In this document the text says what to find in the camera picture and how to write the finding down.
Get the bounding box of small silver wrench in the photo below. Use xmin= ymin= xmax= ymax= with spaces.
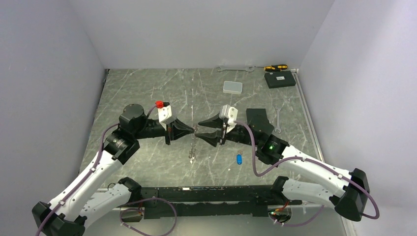
xmin=275 ymin=106 xmax=282 ymax=133

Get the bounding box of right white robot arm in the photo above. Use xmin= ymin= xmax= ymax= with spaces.
xmin=196 ymin=109 xmax=380 ymax=222

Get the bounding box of black rectangular box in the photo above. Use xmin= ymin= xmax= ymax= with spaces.
xmin=264 ymin=71 xmax=296 ymax=89

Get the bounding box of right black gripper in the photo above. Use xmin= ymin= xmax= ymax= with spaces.
xmin=195 ymin=113 xmax=261 ymax=147

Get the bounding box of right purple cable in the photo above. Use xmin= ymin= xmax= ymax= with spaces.
xmin=233 ymin=119 xmax=380 ymax=228

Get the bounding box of metal keyring disc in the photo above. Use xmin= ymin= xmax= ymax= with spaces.
xmin=188 ymin=124 xmax=198 ymax=164

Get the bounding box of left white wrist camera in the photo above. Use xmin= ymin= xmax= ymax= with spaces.
xmin=155 ymin=101 xmax=175 ymax=125

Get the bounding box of yellow black screwdriver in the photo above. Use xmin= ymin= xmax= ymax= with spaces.
xmin=264 ymin=64 xmax=288 ymax=72

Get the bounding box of blue key tag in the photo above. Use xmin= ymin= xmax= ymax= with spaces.
xmin=236 ymin=154 xmax=242 ymax=165

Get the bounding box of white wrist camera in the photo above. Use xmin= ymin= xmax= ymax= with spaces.
xmin=219 ymin=105 xmax=238 ymax=127
xmin=155 ymin=101 xmax=175 ymax=125

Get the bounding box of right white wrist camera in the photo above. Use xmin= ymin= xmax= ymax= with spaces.
xmin=219 ymin=105 xmax=238 ymax=127

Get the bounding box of white plastic box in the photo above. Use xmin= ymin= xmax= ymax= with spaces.
xmin=223 ymin=81 xmax=243 ymax=94

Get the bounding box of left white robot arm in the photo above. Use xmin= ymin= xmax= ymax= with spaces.
xmin=32 ymin=101 xmax=194 ymax=236

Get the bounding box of silver open-end wrench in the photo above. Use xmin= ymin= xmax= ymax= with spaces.
xmin=216 ymin=65 xmax=255 ymax=72

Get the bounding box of purple cable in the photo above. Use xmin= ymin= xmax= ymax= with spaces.
xmin=34 ymin=103 xmax=178 ymax=236
xmin=233 ymin=119 xmax=380 ymax=228

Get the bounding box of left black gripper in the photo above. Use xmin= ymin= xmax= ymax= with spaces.
xmin=134 ymin=118 xmax=194 ymax=145

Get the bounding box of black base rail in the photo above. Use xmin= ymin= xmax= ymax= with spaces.
xmin=109 ymin=177 xmax=302 ymax=219

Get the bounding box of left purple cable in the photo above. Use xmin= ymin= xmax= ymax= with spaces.
xmin=34 ymin=103 xmax=178 ymax=236

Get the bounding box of black flat phone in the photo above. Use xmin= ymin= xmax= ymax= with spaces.
xmin=246 ymin=108 xmax=274 ymax=135

